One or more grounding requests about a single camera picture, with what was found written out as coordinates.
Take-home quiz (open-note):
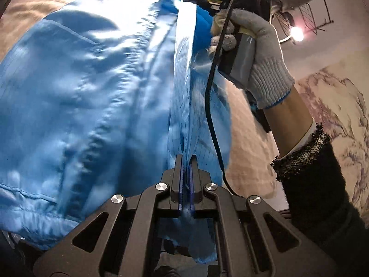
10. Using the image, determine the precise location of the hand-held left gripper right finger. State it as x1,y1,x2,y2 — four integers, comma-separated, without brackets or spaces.
188,155,338,277

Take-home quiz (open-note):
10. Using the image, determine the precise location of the blue pinstriped work coat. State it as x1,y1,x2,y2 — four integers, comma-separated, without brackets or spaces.
0,0,232,264

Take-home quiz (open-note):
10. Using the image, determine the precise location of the beige checked blanket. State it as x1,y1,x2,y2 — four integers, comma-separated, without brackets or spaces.
0,0,287,212

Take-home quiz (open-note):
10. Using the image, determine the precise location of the person's right forearm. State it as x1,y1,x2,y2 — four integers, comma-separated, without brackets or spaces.
261,88,369,277

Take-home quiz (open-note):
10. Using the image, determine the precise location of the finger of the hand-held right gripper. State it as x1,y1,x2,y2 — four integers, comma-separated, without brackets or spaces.
181,0,228,13

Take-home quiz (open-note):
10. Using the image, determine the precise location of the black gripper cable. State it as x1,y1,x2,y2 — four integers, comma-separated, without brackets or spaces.
205,0,248,197

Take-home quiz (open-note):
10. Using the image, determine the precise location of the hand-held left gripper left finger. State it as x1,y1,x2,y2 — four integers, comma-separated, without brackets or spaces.
33,154,185,277

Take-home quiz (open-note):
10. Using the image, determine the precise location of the small round lamp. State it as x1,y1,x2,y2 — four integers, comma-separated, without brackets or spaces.
290,24,306,42

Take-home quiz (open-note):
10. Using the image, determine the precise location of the tree print wall hanging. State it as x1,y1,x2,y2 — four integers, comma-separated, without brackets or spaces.
297,60,369,223

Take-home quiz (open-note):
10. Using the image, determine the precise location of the person's right hand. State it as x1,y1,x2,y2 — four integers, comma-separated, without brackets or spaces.
209,8,296,110

